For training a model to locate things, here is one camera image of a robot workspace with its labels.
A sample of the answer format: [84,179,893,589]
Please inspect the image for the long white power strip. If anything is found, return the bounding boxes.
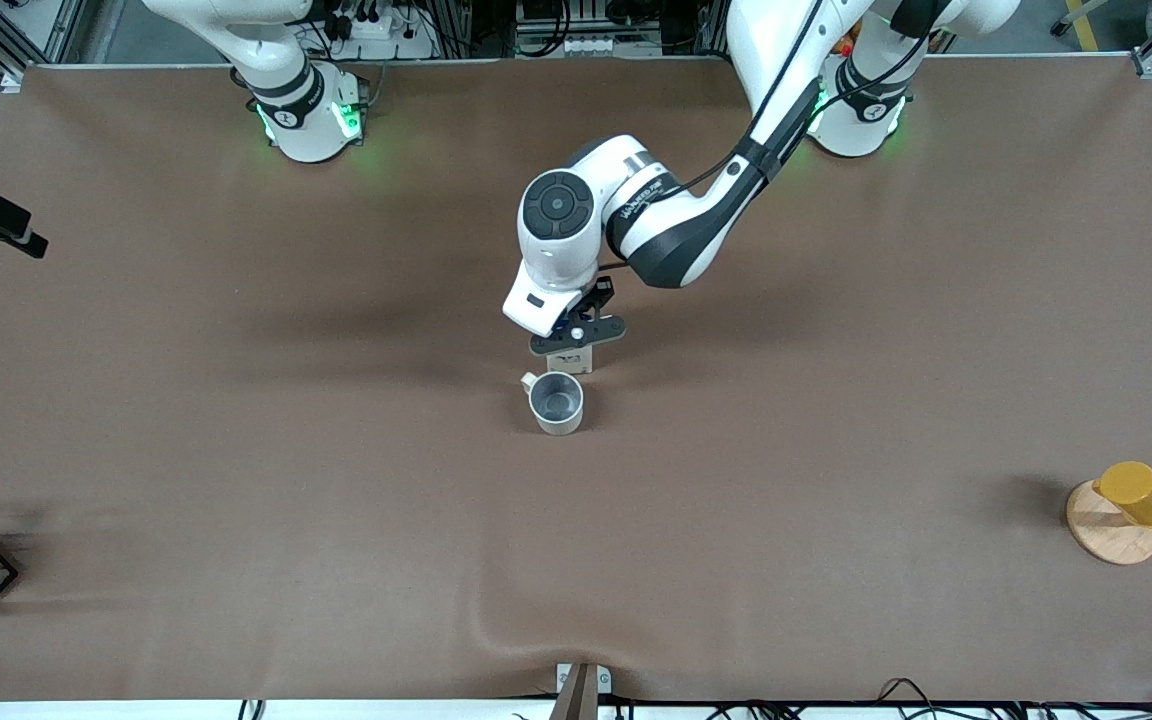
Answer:
[558,35,664,57]

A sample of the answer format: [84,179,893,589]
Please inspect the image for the black cable bundle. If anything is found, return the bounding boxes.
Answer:
[616,678,1152,720]

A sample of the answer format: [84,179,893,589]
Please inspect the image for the white power strip with plugs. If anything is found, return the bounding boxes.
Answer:
[334,0,419,41]

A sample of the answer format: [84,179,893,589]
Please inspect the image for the metal table clamp bracket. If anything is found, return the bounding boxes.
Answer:
[548,662,613,720]

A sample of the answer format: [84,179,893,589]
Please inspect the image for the white mug with grey inside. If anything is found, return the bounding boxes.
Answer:
[520,371,585,437]

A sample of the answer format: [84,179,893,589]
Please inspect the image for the wooden cup stand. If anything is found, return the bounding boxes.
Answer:
[1066,480,1152,567]

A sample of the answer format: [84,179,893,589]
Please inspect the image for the blue and white milk carton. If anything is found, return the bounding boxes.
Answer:
[544,312,595,377]

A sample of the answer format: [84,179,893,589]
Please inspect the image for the yellow cup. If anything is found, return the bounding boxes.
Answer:
[1093,460,1152,529]

